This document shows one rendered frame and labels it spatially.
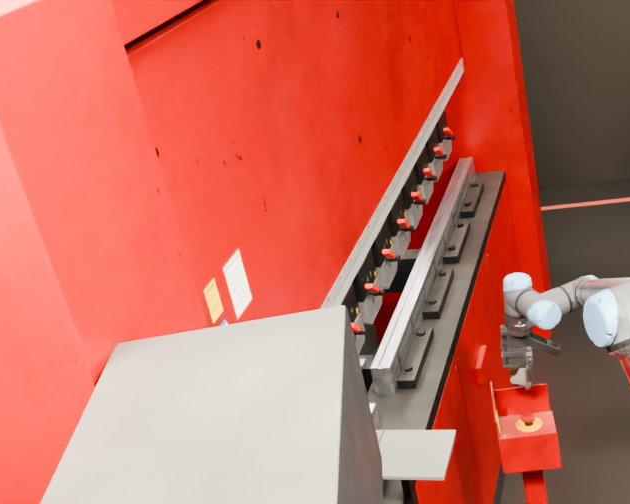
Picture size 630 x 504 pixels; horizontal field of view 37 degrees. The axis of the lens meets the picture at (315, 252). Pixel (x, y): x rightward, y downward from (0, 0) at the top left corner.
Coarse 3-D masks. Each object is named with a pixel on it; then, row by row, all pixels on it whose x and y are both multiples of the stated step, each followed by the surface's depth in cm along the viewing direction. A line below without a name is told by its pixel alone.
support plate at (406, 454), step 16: (384, 432) 237; (400, 432) 236; (416, 432) 234; (432, 432) 233; (448, 432) 231; (384, 448) 231; (400, 448) 230; (416, 448) 228; (432, 448) 227; (448, 448) 226; (384, 464) 225; (400, 464) 224; (416, 464) 223; (432, 464) 221
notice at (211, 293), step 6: (210, 282) 166; (210, 288) 166; (216, 288) 168; (204, 294) 164; (210, 294) 166; (216, 294) 168; (210, 300) 165; (216, 300) 168; (210, 306) 165; (216, 306) 168; (222, 306) 170; (210, 312) 165; (216, 312) 167; (216, 318) 167
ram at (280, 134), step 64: (256, 0) 194; (320, 0) 232; (384, 0) 288; (448, 0) 380; (192, 64) 165; (256, 64) 192; (320, 64) 229; (384, 64) 283; (448, 64) 371; (192, 128) 164; (256, 128) 190; (320, 128) 226; (384, 128) 278; (192, 192) 162; (256, 192) 188; (320, 192) 223; (384, 192) 274; (192, 256) 160; (256, 256) 185; (320, 256) 220
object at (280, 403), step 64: (256, 320) 97; (320, 320) 94; (128, 384) 91; (192, 384) 88; (256, 384) 85; (320, 384) 83; (128, 448) 80; (192, 448) 78; (256, 448) 76; (320, 448) 74
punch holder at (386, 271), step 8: (384, 224) 271; (384, 232) 270; (376, 240) 262; (384, 240) 270; (376, 248) 262; (384, 248) 269; (392, 248) 276; (376, 256) 264; (384, 256) 268; (376, 264) 265; (384, 264) 267; (392, 264) 275; (376, 272) 266; (384, 272) 266; (392, 272) 274; (384, 280) 266; (392, 280) 273; (384, 288) 269
